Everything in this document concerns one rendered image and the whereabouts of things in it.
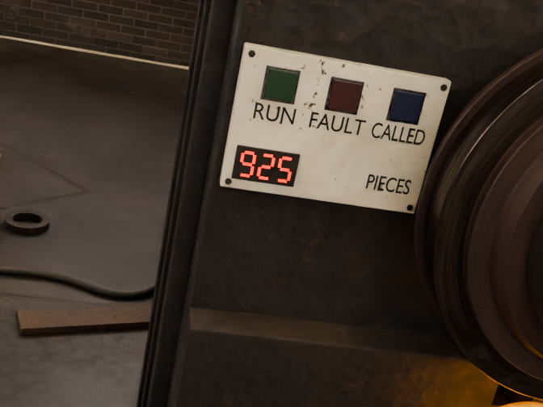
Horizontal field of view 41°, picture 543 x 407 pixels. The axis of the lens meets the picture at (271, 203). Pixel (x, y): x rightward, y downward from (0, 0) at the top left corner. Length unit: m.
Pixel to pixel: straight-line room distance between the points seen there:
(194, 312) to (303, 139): 0.28
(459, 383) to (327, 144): 0.40
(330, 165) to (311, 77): 0.12
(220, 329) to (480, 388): 0.39
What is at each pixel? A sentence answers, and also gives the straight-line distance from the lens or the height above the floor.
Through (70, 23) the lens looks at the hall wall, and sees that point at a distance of 6.97.
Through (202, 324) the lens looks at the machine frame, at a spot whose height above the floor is 0.87.
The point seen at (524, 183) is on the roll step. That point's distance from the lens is 0.83.
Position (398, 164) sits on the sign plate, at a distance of 0.94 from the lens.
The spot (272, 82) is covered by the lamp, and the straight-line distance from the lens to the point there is 0.88.
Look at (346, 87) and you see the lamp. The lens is 0.89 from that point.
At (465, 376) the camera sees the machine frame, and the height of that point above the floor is 0.84.
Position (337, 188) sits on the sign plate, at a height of 1.08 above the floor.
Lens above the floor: 1.37
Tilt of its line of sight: 20 degrees down
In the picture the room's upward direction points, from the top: 12 degrees clockwise
